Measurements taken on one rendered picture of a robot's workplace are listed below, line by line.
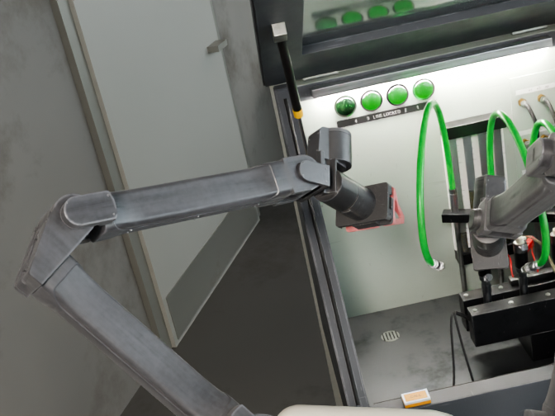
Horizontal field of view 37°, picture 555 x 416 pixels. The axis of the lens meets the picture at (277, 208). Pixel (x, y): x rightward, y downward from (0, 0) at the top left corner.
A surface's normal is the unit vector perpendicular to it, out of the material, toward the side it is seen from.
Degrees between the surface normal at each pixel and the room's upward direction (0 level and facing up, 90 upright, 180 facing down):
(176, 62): 90
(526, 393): 90
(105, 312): 58
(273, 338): 0
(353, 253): 90
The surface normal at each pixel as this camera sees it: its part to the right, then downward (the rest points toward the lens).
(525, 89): 0.09, 0.40
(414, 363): -0.19, -0.89
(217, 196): 0.52, -0.26
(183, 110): 0.94, -0.04
